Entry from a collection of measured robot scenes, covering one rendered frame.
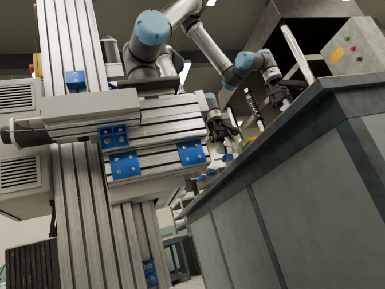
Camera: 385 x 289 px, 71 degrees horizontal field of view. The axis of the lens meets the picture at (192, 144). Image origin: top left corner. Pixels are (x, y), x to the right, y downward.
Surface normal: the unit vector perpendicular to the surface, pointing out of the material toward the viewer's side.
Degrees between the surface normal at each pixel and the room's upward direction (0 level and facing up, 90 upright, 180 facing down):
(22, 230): 90
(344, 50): 90
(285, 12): 90
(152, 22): 95
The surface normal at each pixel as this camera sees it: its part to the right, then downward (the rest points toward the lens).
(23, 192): 0.21, -0.41
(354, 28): -0.94, 0.15
